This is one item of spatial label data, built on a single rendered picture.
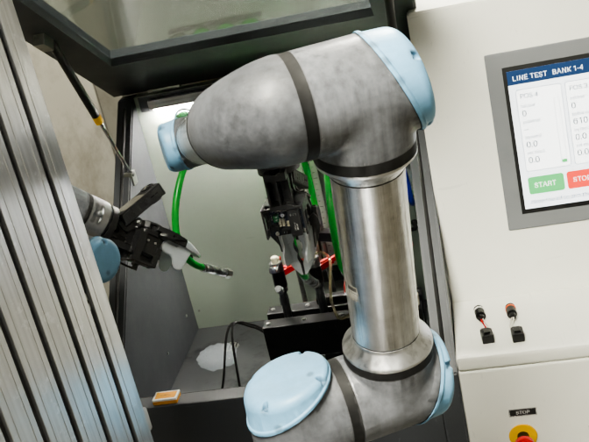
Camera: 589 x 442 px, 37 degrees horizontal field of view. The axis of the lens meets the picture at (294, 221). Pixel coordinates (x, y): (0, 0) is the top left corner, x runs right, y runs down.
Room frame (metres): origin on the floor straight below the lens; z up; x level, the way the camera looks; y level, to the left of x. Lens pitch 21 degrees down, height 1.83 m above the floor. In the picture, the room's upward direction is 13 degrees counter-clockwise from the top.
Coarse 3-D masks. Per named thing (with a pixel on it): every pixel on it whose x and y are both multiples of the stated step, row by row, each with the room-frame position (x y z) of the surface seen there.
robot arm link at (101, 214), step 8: (96, 200) 1.51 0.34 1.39; (96, 208) 1.49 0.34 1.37; (104, 208) 1.50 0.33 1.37; (96, 216) 1.49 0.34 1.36; (104, 216) 1.49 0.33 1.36; (88, 224) 1.48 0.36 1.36; (96, 224) 1.48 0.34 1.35; (104, 224) 1.49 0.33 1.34; (88, 232) 1.48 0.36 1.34; (96, 232) 1.49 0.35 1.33
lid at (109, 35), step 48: (48, 0) 1.63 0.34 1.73; (96, 0) 1.64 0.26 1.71; (144, 0) 1.66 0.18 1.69; (192, 0) 1.68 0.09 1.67; (240, 0) 1.70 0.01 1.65; (288, 0) 1.72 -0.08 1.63; (336, 0) 1.74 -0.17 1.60; (48, 48) 1.72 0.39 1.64; (96, 48) 1.85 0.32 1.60; (144, 48) 1.87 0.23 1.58; (192, 48) 1.86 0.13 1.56; (240, 48) 1.88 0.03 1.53; (288, 48) 1.90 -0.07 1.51
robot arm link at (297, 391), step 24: (288, 360) 1.00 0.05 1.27; (312, 360) 0.98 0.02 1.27; (336, 360) 0.99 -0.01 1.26; (264, 384) 0.96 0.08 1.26; (288, 384) 0.94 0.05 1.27; (312, 384) 0.93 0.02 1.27; (336, 384) 0.95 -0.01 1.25; (264, 408) 0.93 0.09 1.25; (288, 408) 0.91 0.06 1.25; (312, 408) 0.91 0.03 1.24; (336, 408) 0.93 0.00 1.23; (264, 432) 0.92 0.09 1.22; (288, 432) 0.91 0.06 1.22; (312, 432) 0.91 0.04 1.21; (336, 432) 0.92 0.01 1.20; (360, 432) 0.93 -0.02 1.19
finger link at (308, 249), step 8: (304, 232) 1.36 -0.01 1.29; (312, 232) 1.38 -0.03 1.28; (304, 240) 1.36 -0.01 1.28; (312, 240) 1.38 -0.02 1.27; (304, 248) 1.39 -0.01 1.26; (312, 248) 1.38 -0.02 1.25; (304, 256) 1.39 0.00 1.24; (312, 256) 1.38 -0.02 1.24; (304, 264) 1.39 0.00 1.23; (304, 272) 1.39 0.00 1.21
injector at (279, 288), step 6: (270, 264) 1.70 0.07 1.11; (276, 264) 1.69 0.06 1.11; (282, 264) 1.70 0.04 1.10; (282, 270) 1.70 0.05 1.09; (276, 276) 1.69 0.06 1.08; (282, 276) 1.70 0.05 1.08; (276, 282) 1.69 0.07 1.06; (282, 282) 1.69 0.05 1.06; (276, 288) 1.68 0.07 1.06; (282, 288) 1.69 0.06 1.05; (282, 294) 1.70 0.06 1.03; (282, 300) 1.70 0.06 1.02; (288, 300) 1.70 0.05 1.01; (282, 306) 1.70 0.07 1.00; (288, 306) 1.70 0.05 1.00; (288, 312) 1.70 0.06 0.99
